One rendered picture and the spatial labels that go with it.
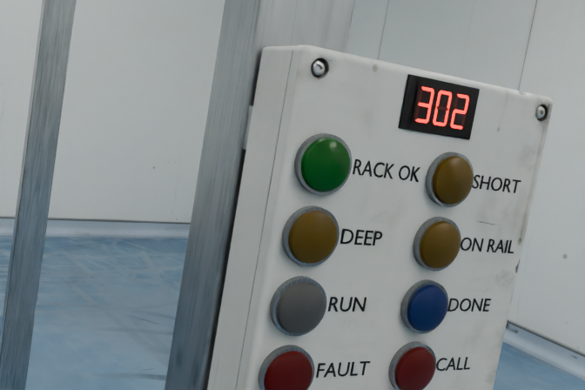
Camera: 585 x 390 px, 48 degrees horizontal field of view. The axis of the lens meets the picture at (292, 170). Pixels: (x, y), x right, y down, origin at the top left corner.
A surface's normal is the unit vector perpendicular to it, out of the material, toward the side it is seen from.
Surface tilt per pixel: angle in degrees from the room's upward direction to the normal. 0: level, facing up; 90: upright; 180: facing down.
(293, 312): 90
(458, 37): 90
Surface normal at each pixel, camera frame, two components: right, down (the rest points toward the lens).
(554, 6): -0.81, -0.07
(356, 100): 0.44, 0.17
